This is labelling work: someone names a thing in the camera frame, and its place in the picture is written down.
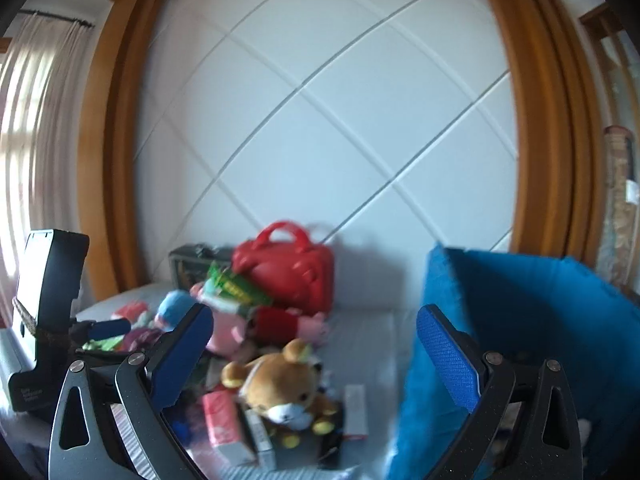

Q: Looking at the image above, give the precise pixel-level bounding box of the blue storage bin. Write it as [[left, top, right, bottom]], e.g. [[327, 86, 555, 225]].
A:
[[385, 242, 640, 480]]

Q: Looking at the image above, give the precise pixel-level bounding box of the pink packet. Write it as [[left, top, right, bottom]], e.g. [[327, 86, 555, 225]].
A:
[[202, 390, 257, 467]]

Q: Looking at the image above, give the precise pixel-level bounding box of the pig plush in red dress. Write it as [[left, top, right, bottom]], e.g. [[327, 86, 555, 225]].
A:
[[245, 306, 332, 347]]

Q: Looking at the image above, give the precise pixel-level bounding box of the black curtain rod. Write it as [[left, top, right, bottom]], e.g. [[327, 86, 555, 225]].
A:
[[20, 9, 96, 29]]

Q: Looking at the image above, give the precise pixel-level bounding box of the rolled patterned carpet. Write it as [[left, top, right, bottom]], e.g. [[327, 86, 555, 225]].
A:
[[597, 126, 640, 293]]

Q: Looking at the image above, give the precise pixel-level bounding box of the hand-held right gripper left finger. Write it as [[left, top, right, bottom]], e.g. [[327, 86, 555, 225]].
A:
[[48, 302, 215, 480]]

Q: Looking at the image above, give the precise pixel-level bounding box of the pig plush in blue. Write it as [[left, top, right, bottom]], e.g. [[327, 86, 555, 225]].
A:
[[153, 290, 202, 332]]

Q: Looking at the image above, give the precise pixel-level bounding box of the white box with red end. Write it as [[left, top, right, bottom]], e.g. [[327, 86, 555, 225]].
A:
[[343, 385, 369, 439]]

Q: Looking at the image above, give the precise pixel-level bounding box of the pink plush toy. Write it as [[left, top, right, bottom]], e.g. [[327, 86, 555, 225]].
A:
[[192, 280, 247, 357]]

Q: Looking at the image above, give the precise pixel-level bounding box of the red handbag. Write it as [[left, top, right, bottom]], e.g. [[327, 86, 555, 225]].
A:
[[232, 221, 335, 313]]

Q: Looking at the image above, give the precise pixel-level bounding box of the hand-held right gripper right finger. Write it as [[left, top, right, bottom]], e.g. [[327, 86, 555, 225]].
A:
[[416, 302, 583, 480]]

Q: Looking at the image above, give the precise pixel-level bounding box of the green box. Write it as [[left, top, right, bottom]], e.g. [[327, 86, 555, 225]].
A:
[[206, 260, 274, 312]]

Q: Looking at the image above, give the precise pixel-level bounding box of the wooden wall panel frame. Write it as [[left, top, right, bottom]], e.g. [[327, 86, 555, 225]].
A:
[[77, 0, 603, 303]]

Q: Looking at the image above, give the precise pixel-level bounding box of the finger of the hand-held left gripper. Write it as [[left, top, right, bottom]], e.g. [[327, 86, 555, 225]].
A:
[[72, 317, 132, 350]]

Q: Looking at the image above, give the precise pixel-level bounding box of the brown bear plush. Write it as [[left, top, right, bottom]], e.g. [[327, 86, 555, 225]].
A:
[[221, 338, 342, 449]]

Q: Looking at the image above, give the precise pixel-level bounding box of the wooden slat partition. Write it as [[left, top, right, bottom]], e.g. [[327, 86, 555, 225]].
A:
[[579, 4, 640, 136]]

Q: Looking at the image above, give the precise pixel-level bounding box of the beige curtain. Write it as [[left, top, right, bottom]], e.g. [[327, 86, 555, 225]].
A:
[[0, 10, 94, 332]]

